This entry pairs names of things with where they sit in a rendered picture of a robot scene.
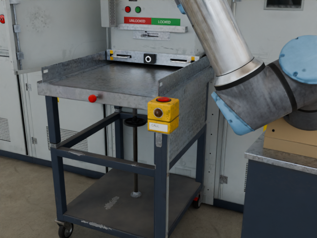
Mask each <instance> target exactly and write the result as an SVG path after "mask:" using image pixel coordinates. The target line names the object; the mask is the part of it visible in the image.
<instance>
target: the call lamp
mask: <svg viewBox="0 0 317 238"><path fill-rule="evenodd" d="M153 114H154V116H155V117H157V118H161V117H162V116H163V114H164V113H163V110H162V109H161V108H155V109H154V111H153Z"/></svg>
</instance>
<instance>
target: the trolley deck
mask: <svg viewBox="0 0 317 238"><path fill-rule="evenodd" d="M181 68H183V67H177V66H167V65H156V64H145V63H135V62H124V61H118V62H115V63H112V64H109V65H106V66H103V67H100V68H97V69H93V70H90V71H87V72H84V73H81V74H78V75H75V76H72V77H69V78H65V79H62V80H59V81H57V82H54V83H50V84H45V83H42V80H40V81H37V90H38V95H45V96H51V97H58V98H65V99H71V100H78V101H85V102H90V101H89V100H88V97H89V96H90V95H92V94H93V95H95V96H97V100H96V101H95V102H94V103H100V104H107V105H114V106H120V107H127V108H134V109H140V110H148V102H149V101H151V100H153V99H154V98H155V97H150V96H151V95H153V94H154V93H156V92H158V80H159V79H161V78H163V77H165V76H167V75H169V74H171V73H173V72H175V71H177V70H179V69H181ZM213 78H214V70H213V68H212V67H209V68H208V69H206V70H204V71H202V72H201V73H199V74H198V75H196V76H195V77H193V78H191V79H190V80H188V81H186V82H185V83H183V84H182V85H180V86H178V87H177V88H175V89H174V90H172V91H171V92H169V93H167V94H165V95H164V96H163V97H167V98H175V99H178V100H179V103H180V102H182V101H183V100H184V99H186V98H187V97H188V96H190V95H191V94H193V93H194V92H195V91H197V90H198V89H199V88H201V87H202V86H204V85H205V84H206V83H207V82H209V81H210V80H211V79H213Z"/></svg>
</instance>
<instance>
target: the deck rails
mask: <svg viewBox="0 0 317 238"><path fill-rule="evenodd" d="M115 62H118V61H114V60H107V51H103V52H99V53H95V54H92V55H88V56H84V57H80V58H77V59H72V60H68V61H64V62H61V63H57V64H53V65H49V66H45V67H42V68H41V72H42V83H45V84H50V83H54V82H57V81H59V80H62V79H65V78H69V77H72V76H75V75H78V74H81V73H84V72H87V71H90V70H93V69H97V68H100V67H103V66H106V65H109V64H112V63H115ZM208 68H209V59H208V58H207V56H205V57H203V58H201V59H199V60H197V61H195V62H193V63H191V64H189V65H187V66H185V67H183V68H181V69H179V70H177V71H175V72H173V73H171V74H169V75H167V76H165V77H163V78H161V79H159V80H158V92H156V93H154V94H153V95H151V96H150V97H155V98H156V97H158V96H160V97H162V96H164V95H165V94H167V93H169V92H171V91H172V90H174V89H175V88H177V87H178V86H180V85H182V84H183V83H185V82H186V81H188V80H190V79H191V78H193V77H195V76H196V75H198V74H199V73H201V72H202V71H204V70H206V69H208ZM46 69H47V71H48V72H46V73H43V70H46ZM161 82H162V85H161V86H160V83H161Z"/></svg>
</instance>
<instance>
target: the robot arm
mask: <svg viewBox="0 0 317 238"><path fill-rule="evenodd" d="M174 1H175V3H176V5H177V7H178V8H179V10H180V12H181V13H182V14H184V15H187V17H188V19H189V21H190V23H191V25H192V27H193V29H194V31H195V33H196V35H197V37H198V39H199V41H200V43H201V45H202V47H203V49H204V51H205V53H206V56H207V58H208V59H209V61H210V63H211V65H212V68H213V70H214V72H215V74H216V77H215V80H214V83H213V85H214V87H215V89H216V91H215V92H213V93H212V94H211V96H212V98H213V99H214V101H215V102H216V104H217V106H218V107H219V109H220V110H221V112H222V114H223V115H224V117H225V118H226V120H227V122H228V123H229V125H230V126H231V128H232V129H233V131H234V133H235V134H237V135H239V136H242V135H245V134H247V133H249V132H252V131H255V130H256V129H259V128H261V127H263V126H265V125H267V124H269V123H271V122H273V121H275V120H277V119H279V118H281V117H283V118H284V119H285V121H286V122H288V123H289V124H290V125H292V126H293V127H295V128H298V129H301V130H307V131H315V130H317V35H303V36H299V37H297V38H295V39H292V40H290V41H289V42H288V43H286V44H285V46H284V47H283V48H282V50H281V52H280V54H279V59H277V60H275V61H273V62H271V63H269V64H268V65H265V63H264V61H263V60H262V59H259V58H256V57H254V56H253V55H252V53H251V51H250V49H249V47H248V45H247V43H246V41H245V39H244V37H243V34H242V32H241V30H240V28H239V26H238V24H237V22H236V19H235V17H234V15H233V13H232V11H231V9H230V7H229V5H228V2H227V0H174Z"/></svg>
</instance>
